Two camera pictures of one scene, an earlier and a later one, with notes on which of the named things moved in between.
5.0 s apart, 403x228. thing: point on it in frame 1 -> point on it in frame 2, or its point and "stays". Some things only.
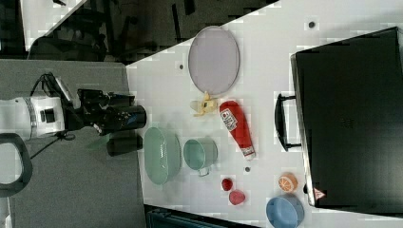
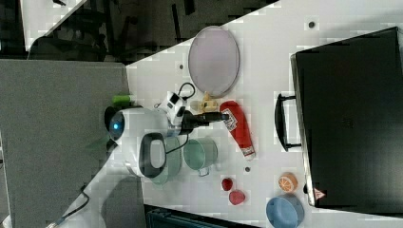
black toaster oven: x=347 y=117 stays
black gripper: x=92 y=109 -> x=190 y=121
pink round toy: x=237 y=197 stays
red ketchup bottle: x=238 y=125 stays
